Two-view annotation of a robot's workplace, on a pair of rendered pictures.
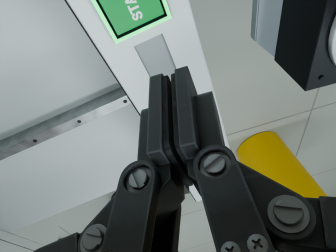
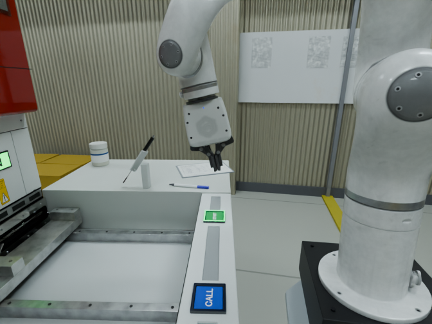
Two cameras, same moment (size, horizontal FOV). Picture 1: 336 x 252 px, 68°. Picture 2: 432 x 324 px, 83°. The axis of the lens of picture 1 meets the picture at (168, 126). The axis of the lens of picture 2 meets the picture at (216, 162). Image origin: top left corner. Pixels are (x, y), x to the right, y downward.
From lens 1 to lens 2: 0.66 m
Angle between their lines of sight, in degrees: 119
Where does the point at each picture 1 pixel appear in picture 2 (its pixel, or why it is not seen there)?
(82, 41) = (177, 279)
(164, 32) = (220, 225)
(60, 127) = (116, 304)
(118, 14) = (209, 216)
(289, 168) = not seen: outside the picture
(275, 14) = (303, 315)
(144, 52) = (210, 229)
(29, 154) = not seen: outside the picture
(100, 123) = not seen: outside the picture
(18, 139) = (81, 304)
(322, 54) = (323, 291)
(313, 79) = (326, 308)
